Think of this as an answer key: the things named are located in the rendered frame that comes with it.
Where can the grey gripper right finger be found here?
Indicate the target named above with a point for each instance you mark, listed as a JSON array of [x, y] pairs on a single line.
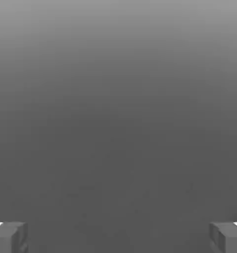
[[229, 238]]

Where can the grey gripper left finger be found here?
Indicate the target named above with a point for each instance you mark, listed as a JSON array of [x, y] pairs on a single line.
[[7, 238]]

